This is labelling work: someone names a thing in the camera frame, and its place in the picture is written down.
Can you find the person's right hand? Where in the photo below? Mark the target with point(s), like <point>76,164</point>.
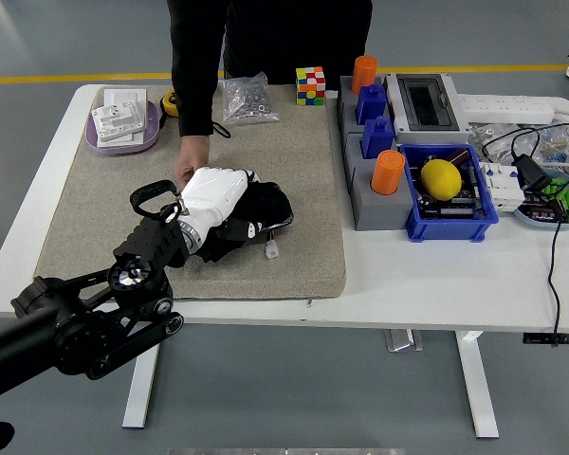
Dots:
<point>192,154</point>

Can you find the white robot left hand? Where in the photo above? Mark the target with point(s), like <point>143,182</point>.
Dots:
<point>208,194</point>

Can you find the black rag with red patch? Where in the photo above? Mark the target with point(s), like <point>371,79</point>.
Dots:
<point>218,251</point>

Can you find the person's right forearm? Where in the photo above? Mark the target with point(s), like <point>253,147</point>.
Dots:
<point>194,104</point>

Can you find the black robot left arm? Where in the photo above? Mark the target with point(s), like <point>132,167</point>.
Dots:
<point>85,332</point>

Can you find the purple tray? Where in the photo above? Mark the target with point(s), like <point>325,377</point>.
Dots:
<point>149,137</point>

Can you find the yellow tape measure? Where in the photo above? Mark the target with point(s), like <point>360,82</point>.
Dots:
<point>170,102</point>

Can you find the grey-brown mat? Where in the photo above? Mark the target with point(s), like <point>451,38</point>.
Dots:
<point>265,156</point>

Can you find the clear bag of screws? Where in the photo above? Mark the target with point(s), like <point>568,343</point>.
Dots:
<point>246,102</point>

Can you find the colourful puzzle cube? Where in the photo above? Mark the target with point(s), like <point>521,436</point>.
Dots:
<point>310,87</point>

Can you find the person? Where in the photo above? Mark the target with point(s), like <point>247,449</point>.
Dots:
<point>289,38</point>

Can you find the blue block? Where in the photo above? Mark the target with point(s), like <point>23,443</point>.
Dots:
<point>372,104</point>
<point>378,140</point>

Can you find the orange cylinder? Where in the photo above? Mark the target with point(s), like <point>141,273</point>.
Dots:
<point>365,73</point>
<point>388,173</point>

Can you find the white table leg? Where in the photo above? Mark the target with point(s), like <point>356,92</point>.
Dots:
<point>479,388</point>
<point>140,398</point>

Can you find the yellow lemon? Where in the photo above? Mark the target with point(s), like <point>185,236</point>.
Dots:
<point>441,179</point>

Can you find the white electrical distribution box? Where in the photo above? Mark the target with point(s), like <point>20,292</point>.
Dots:
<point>427,102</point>

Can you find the blue plastic bin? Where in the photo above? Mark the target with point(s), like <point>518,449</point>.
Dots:
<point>446,230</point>

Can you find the metal floor socket plate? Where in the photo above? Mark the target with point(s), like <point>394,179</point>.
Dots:
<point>402,340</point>

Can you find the brown cylindrical capacitor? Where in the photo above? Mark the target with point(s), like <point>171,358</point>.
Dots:
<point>457,156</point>

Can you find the white circuit breaker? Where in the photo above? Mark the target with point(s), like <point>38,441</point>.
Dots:
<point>502,187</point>

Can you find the clear bag of small parts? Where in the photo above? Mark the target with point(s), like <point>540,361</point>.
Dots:
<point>498,137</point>

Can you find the white power strip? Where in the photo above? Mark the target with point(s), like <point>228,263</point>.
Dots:
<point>507,109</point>

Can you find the brown terminal strip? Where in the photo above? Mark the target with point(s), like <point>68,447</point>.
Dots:
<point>543,211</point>

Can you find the light blue dish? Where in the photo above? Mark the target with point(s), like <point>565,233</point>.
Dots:
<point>550,225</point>

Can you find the green terminal blocks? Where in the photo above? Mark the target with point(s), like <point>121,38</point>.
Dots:
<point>562,196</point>

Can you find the black strip under table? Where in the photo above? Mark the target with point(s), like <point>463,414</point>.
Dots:
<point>536,339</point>

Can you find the white wall switch plate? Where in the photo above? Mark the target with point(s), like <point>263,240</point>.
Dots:
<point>123,140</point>
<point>118,121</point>
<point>125,97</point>

